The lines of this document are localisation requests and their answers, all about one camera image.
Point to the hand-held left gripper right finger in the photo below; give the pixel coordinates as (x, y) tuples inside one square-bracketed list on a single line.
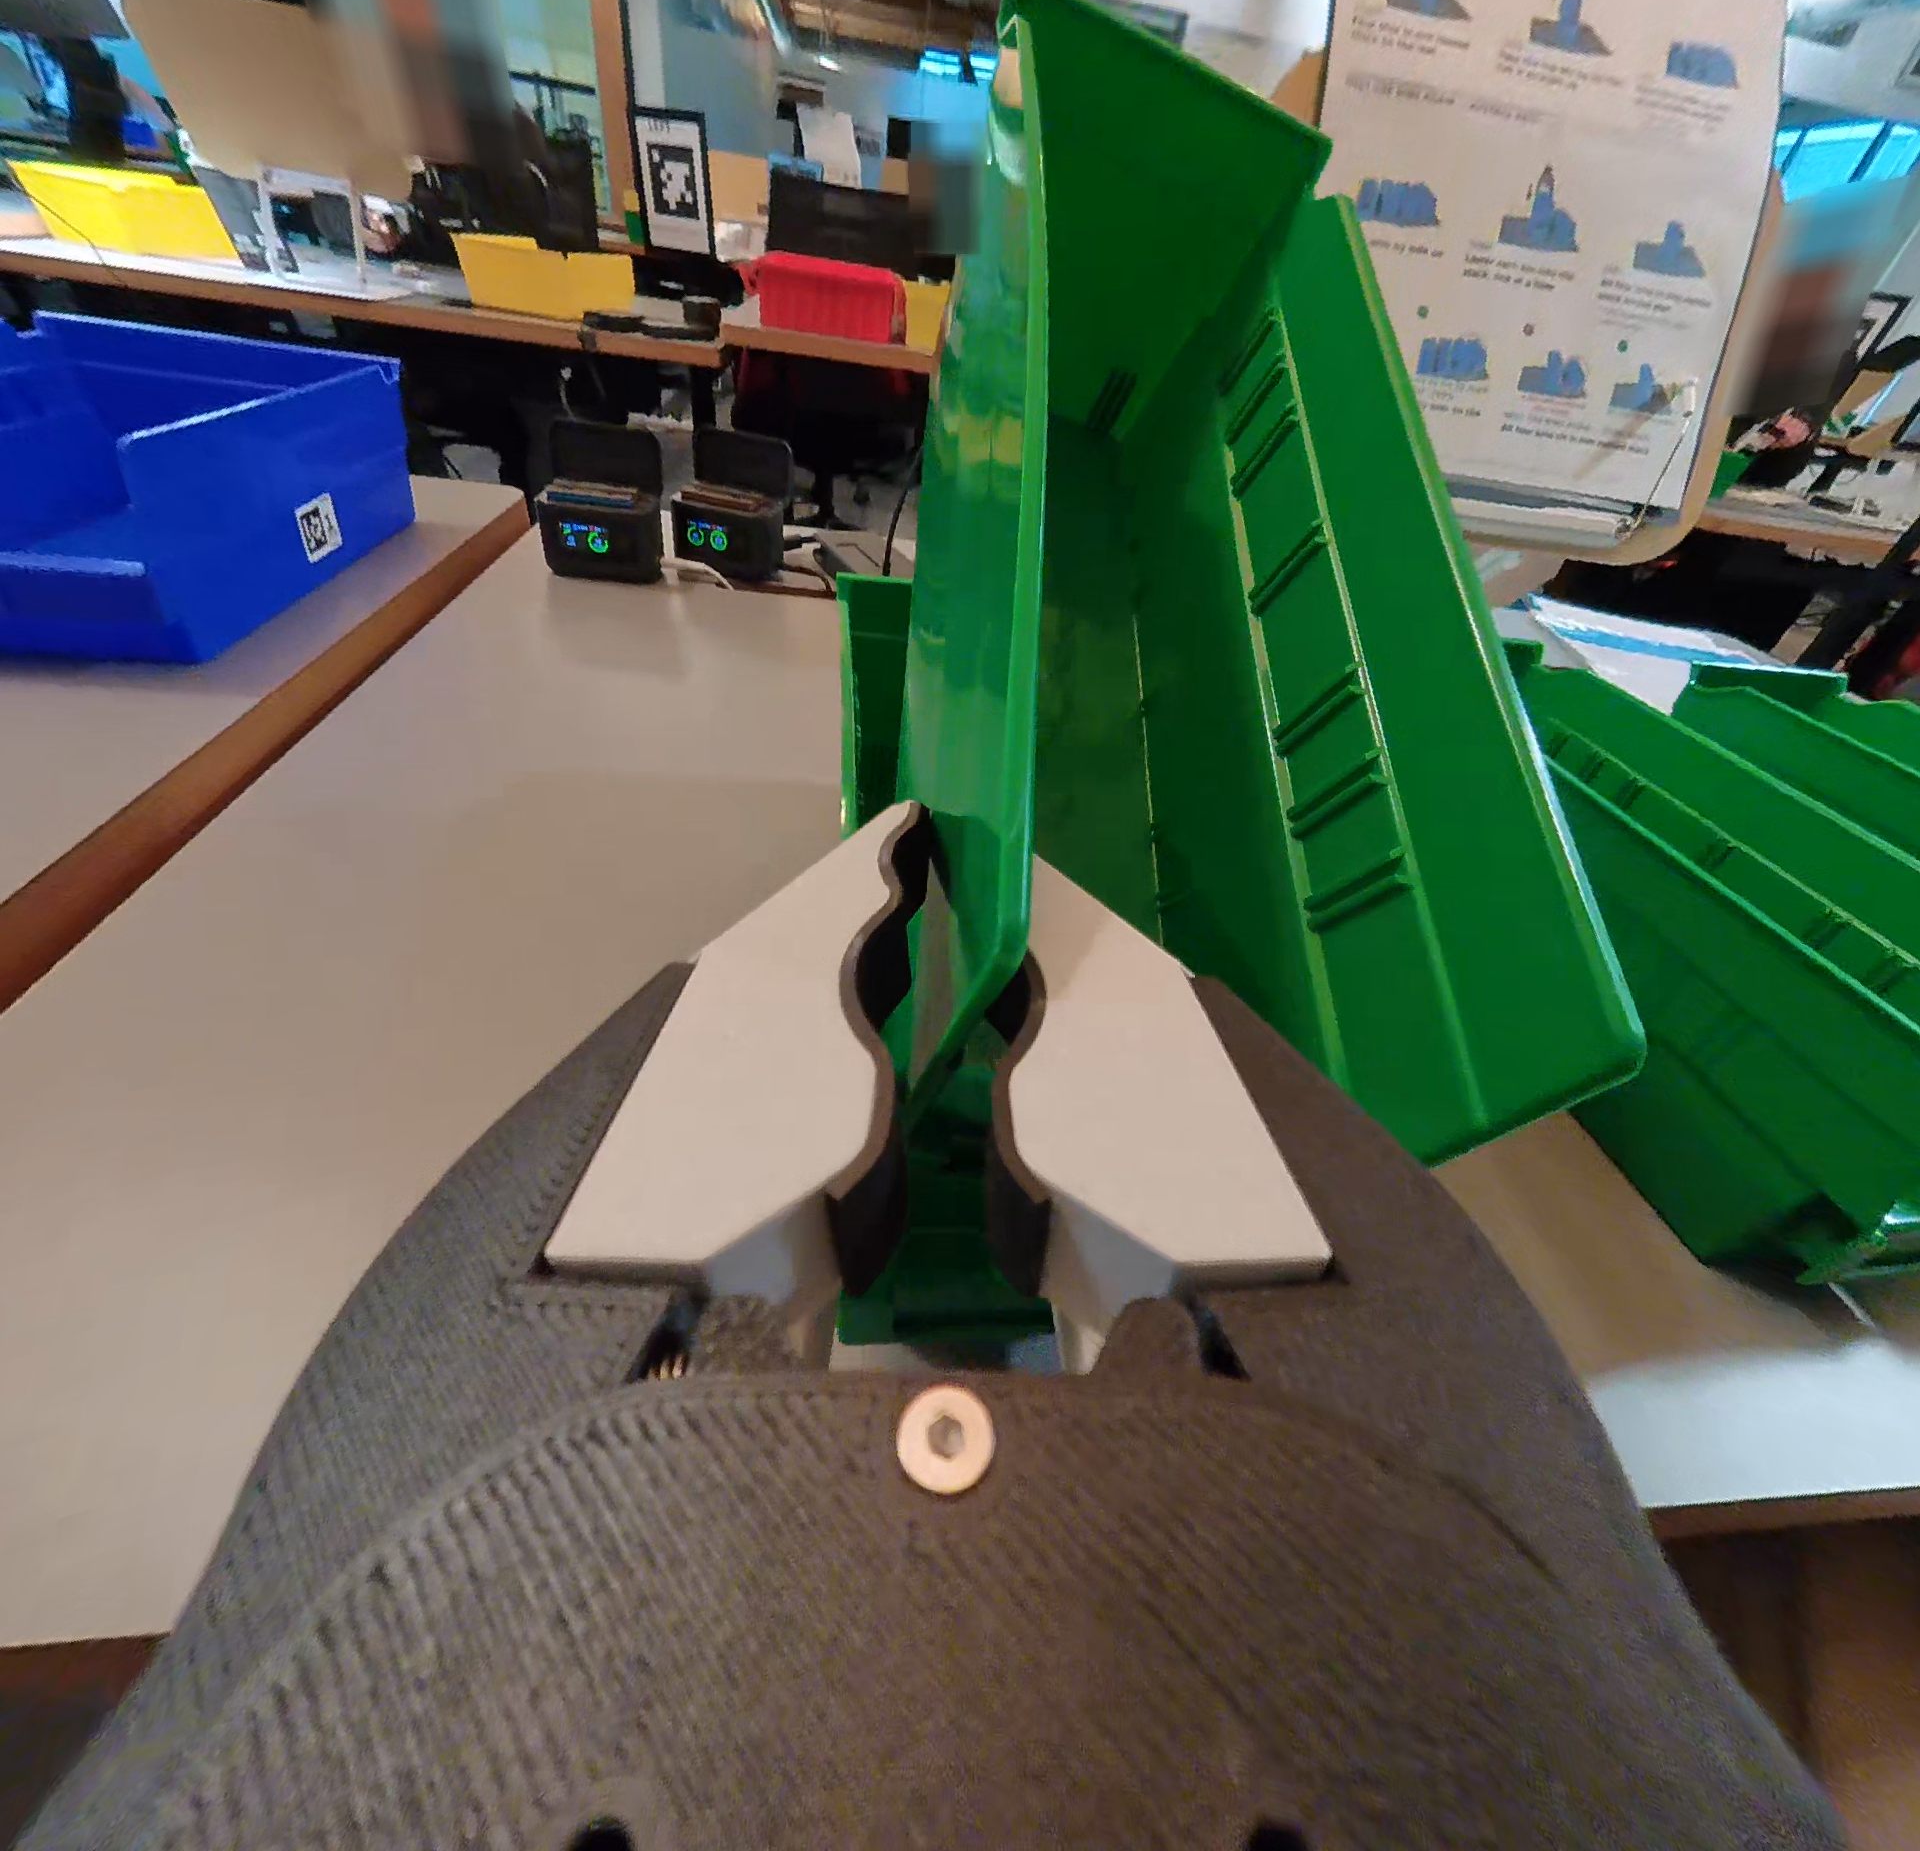
[(1155, 1132)]

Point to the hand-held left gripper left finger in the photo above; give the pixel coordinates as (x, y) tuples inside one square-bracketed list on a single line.
[(720, 1132)]

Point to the grey desk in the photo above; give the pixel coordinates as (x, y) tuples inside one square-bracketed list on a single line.
[(449, 983), (150, 743)]

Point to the black device with green lights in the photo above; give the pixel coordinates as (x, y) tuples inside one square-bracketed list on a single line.
[(732, 532), (599, 532)]

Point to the white paper with blue print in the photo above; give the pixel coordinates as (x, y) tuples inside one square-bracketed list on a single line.
[(1604, 636)]

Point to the blue plastic bin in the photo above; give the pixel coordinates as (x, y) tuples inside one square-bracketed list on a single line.
[(195, 591)]

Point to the small yellow bin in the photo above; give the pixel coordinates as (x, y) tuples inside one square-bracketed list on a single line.
[(927, 319)]

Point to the red plastic bin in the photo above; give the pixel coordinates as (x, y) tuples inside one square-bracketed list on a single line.
[(825, 299)]

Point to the long wooden workbench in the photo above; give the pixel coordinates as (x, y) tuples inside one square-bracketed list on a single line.
[(449, 319)]

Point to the yellow plastic bin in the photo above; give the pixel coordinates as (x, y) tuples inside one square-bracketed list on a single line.
[(135, 218), (539, 281)]

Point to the wooden table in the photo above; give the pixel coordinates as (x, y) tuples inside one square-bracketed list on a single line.
[(1830, 532)]

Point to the instruction sheet on stand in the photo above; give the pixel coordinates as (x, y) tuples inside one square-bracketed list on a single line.
[(1739, 382)]

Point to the black and white marker sign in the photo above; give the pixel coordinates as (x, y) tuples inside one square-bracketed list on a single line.
[(671, 180)]

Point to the printed instruction sheet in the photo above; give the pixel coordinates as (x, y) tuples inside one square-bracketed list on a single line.
[(1499, 111)]

